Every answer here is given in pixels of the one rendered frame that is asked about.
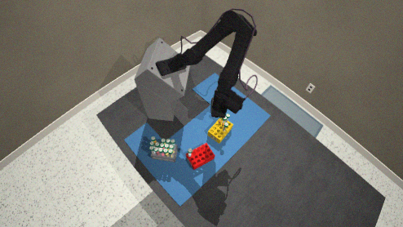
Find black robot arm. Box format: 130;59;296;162
156;11;255;114

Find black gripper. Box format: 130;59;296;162
210;97;226;118

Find blue bench mat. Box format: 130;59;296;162
125;73;271;206

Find yellow rack with round wells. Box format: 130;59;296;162
207;119;233;143

